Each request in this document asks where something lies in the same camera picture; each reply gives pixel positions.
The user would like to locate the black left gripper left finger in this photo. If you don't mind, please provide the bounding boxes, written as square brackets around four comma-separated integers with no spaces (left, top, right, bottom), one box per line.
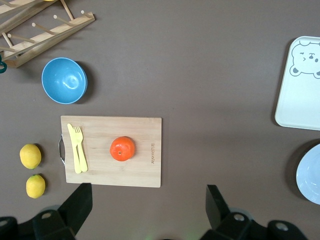
[32,182,93,240]

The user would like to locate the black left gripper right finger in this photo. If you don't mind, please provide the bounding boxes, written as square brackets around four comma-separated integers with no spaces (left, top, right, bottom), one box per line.
[199,184,270,240]

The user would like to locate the orange mandarin fruit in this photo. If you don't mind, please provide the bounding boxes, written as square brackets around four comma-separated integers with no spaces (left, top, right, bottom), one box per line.
[109,136,136,163]

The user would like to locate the pale lavender round plate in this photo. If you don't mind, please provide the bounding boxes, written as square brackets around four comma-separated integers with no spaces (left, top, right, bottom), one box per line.
[295,143,320,205]

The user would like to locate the wooden cutting board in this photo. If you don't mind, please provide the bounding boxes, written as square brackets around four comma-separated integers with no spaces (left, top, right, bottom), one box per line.
[58,115,163,188]

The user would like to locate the small yellow lemon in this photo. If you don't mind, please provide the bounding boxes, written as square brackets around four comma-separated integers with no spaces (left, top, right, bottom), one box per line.
[25,174,47,199]

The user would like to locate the yellow plastic fork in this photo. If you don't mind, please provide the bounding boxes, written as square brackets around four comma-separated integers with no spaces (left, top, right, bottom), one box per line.
[73,126,89,173]

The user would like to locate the yellow plastic knife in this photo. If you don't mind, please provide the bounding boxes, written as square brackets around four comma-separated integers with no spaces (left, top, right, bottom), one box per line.
[66,123,83,174]

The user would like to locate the large yellow lemon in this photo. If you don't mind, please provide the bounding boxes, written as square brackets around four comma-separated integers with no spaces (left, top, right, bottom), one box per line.
[19,143,42,170]

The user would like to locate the blue bowl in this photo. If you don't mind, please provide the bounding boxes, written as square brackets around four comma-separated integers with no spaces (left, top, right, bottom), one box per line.
[41,57,89,105]

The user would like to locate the cream bear print tray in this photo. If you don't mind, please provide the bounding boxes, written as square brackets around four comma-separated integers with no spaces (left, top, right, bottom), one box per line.
[274,35,320,132]

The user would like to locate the wooden peg drying rack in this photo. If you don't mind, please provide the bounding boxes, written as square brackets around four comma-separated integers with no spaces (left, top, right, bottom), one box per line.
[0,0,96,69]

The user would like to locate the dark teal ring object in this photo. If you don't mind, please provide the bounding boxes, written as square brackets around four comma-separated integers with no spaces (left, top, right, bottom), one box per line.
[0,53,8,75]

